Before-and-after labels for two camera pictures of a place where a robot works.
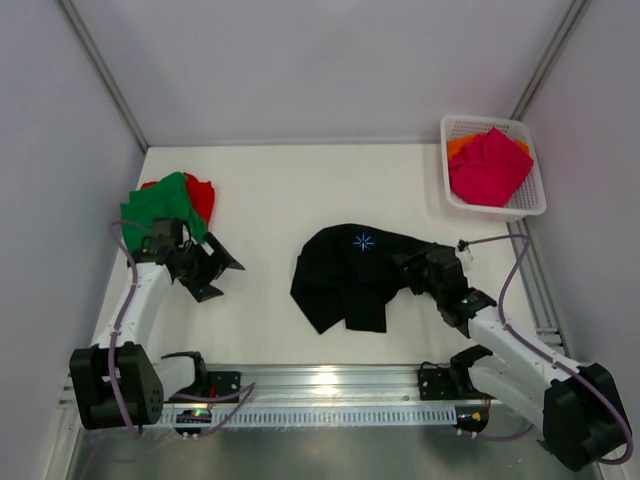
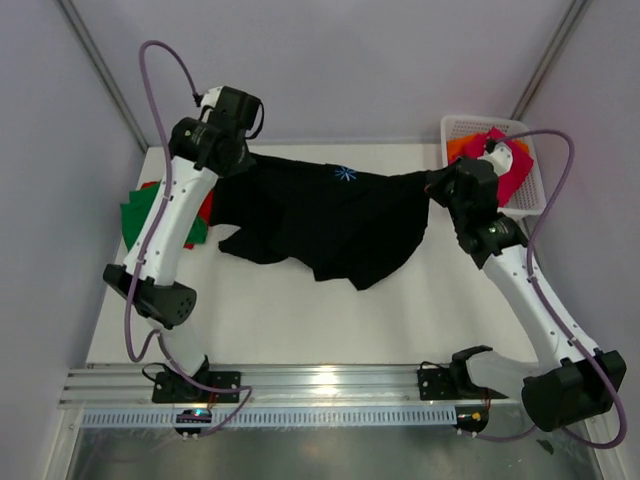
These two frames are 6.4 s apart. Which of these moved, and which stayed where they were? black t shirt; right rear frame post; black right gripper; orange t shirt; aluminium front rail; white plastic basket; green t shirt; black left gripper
Moved: black t shirt; black left gripper; black right gripper
Stayed: orange t shirt; green t shirt; aluminium front rail; right rear frame post; white plastic basket
